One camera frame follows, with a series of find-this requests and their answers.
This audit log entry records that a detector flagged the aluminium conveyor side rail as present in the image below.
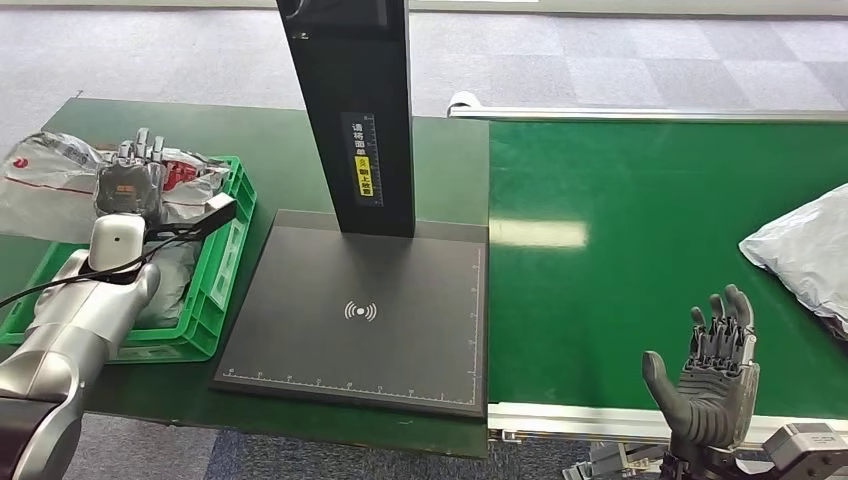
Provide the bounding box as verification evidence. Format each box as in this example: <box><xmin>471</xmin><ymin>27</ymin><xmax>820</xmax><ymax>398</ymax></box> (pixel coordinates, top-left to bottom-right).
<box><xmin>486</xmin><ymin>402</ymin><xmax>848</xmax><ymax>480</ymax></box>
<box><xmin>447</xmin><ymin>91</ymin><xmax>848</xmax><ymax>125</ymax></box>

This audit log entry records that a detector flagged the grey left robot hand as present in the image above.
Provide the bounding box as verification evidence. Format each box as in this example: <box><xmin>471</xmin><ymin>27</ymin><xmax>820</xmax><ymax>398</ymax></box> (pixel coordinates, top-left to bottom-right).
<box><xmin>94</xmin><ymin>127</ymin><xmax>167</xmax><ymax>223</ymax></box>

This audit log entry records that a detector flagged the green plastic basket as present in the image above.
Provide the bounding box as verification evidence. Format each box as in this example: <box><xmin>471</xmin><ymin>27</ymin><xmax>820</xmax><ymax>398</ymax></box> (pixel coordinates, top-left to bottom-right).
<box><xmin>0</xmin><ymin>155</ymin><xmax>258</xmax><ymax>364</ymax></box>

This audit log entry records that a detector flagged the black and yellow label sticker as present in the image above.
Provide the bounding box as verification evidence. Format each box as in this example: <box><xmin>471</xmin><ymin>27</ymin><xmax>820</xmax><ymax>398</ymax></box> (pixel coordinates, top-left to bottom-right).
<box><xmin>340</xmin><ymin>112</ymin><xmax>386</xmax><ymax>209</ymax></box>

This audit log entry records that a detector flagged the plain grey courier bag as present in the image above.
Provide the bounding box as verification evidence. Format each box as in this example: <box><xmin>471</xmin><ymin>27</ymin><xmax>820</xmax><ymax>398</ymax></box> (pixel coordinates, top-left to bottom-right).
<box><xmin>738</xmin><ymin>183</ymin><xmax>848</xmax><ymax>342</ymax></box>

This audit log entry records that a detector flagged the green conveyor belt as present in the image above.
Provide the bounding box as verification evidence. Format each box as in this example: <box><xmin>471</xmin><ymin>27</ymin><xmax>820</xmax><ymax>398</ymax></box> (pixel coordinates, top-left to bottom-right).
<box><xmin>488</xmin><ymin>120</ymin><xmax>848</xmax><ymax>422</ymax></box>

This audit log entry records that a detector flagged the black weighing device with column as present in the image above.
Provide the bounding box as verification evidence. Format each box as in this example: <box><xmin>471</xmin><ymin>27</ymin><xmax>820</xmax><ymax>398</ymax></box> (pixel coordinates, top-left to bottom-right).
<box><xmin>211</xmin><ymin>0</ymin><xmax>490</xmax><ymax>420</ymax></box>

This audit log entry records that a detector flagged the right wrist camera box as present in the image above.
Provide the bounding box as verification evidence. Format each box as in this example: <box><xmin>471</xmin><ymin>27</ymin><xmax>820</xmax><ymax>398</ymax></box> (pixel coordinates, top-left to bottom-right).
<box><xmin>761</xmin><ymin>422</ymin><xmax>848</xmax><ymax>480</ymax></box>

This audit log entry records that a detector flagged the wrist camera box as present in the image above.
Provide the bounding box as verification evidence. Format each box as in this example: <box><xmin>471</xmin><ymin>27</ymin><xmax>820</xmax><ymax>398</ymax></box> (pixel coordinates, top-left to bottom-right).
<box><xmin>761</xmin><ymin>422</ymin><xmax>848</xmax><ymax>480</ymax></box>
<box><xmin>145</xmin><ymin>193</ymin><xmax>238</xmax><ymax>242</ymax></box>

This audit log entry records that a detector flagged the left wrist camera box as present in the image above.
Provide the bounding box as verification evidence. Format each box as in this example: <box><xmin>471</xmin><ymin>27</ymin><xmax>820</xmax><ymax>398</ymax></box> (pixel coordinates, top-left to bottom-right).
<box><xmin>145</xmin><ymin>193</ymin><xmax>238</xmax><ymax>242</ymax></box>

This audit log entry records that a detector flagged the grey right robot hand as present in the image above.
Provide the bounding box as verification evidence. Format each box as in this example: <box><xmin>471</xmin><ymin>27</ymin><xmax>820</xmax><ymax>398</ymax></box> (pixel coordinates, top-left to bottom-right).
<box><xmin>639</xmin><ymin>284</ymin><xmax>762</xmax><ymax>452</ymax></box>

